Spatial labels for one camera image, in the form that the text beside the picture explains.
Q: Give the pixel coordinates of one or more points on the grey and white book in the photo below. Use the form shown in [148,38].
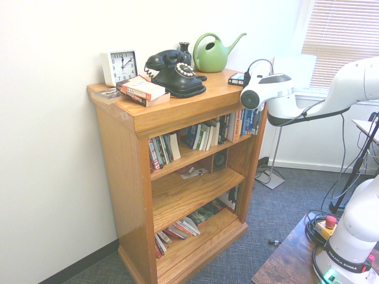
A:
[160,245]

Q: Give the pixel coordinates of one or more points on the salmon orange spine book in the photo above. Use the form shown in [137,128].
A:
[237,127]

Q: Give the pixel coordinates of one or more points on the dark wooden table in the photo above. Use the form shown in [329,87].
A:
[284,260]

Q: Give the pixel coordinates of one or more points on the blue and yellow spine book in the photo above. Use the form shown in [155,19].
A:
[244,122]

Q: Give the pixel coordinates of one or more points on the white floor lamp stand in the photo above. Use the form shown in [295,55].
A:
[293,71]

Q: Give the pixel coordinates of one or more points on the black tripod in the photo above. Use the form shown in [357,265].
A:
[355,165]

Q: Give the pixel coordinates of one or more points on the blue Darwin's Radio paperback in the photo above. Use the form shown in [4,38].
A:
[236,80]

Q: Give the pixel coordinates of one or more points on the black spine blue cover book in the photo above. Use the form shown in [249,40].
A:
[192,136]

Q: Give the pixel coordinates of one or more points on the orange and white paperback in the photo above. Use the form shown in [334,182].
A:
[142,87]

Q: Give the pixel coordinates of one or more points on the black and white cover book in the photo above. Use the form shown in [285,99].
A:
[231,198]

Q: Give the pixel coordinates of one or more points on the window blind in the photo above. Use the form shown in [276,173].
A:
[343,26]

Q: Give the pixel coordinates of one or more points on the small black item on carpet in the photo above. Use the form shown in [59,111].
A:
[274,242]

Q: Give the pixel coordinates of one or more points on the white square analog clock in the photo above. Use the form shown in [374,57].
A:
[121,66]

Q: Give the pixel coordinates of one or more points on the white book with red marks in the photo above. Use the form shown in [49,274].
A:
[191,225]

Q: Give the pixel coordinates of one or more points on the dark cover thin book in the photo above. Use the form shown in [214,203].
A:
[106,95]

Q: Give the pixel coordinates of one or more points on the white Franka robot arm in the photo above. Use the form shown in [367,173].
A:
[349,148]

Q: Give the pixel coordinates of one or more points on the loose photo cards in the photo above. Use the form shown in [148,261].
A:
[194,173]

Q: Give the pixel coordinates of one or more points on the white and green book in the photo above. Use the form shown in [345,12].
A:
[202,137]

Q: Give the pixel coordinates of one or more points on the red spine paperback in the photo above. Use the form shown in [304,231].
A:
[177,232]

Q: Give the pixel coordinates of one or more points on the wooden bookshelf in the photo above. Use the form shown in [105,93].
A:
[130,177]

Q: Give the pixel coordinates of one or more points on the yellow emergency stop box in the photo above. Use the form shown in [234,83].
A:
[325,227]

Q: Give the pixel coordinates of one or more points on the black glossy vase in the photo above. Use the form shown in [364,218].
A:
[184,48]

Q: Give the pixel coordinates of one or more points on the green plastic watering can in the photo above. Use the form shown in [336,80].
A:
[211,56]

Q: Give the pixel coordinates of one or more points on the small dark round speaker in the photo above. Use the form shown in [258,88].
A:
[220,160]

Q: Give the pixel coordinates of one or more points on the dark green cover book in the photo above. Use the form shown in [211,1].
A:
[207,214]

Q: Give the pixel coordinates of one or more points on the book with cream page edge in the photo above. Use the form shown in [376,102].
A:
[176,146]

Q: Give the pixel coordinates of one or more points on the white paperback book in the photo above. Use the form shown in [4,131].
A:
[213,134]

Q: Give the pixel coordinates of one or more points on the dark paperback with white pages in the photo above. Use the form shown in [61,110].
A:
[157,100]

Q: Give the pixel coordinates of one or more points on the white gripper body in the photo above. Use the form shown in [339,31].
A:
[260,71]

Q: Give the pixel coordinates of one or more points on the red spine book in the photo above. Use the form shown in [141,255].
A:
[153,155]

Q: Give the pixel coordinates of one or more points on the light board on tripod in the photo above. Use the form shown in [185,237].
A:
[367,127]

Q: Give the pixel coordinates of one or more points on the black rotary telephone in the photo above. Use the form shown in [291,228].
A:
[180,80]

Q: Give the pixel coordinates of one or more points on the green spine book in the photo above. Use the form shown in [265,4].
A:
[168,149]

